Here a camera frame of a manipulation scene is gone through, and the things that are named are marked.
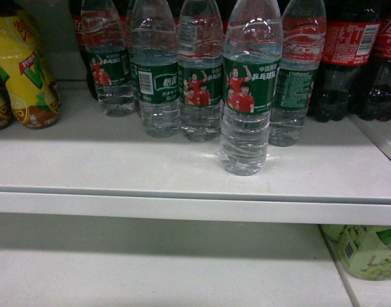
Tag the water bottle middle row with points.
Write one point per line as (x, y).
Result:
(200, 64)

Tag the cola bottle red label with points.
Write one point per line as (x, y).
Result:
(351, 30)

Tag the yellow lemon tea bottle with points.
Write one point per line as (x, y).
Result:
(33, 98)

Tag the green grape drink bottle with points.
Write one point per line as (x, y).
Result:
(363, 250)

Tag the water bottle far left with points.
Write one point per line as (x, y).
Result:
(104, 39)

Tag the water bottle barcode label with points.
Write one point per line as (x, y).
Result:
(154, 51)

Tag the cola bottle far right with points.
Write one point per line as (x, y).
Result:
(370, 94)

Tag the white shelf board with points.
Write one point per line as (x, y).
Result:
(235, 264)
(89, 164)

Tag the white upper shelf board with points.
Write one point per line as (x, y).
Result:
(89, 164)

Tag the water bottle green label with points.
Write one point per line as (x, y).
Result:
(251, 59)

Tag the cola bottle behind water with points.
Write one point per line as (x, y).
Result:
(74, 7)

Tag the water bottle right rear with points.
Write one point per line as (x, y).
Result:
(304, 31)

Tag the white lower shelf board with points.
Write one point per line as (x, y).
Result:
(235, 264)

